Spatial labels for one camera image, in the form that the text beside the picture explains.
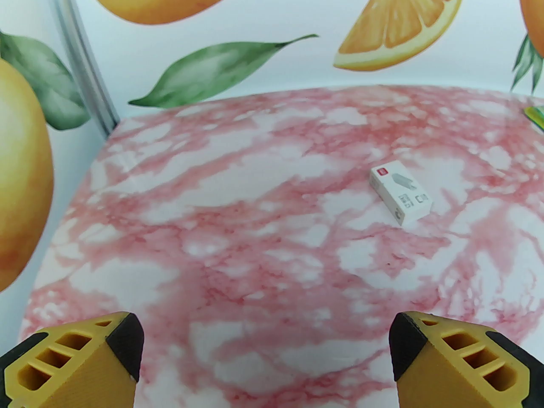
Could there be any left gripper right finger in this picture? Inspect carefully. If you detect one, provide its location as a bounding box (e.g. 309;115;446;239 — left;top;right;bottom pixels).
390;312;544;408

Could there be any green snack packet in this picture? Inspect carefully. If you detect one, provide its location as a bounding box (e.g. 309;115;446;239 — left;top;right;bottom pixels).
524;105;544;134

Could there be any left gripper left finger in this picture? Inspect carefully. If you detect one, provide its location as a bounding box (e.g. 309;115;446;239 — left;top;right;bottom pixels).
0;312;144;408

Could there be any white charger box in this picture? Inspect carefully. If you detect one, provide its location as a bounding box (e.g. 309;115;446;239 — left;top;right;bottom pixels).
369;160;434;227

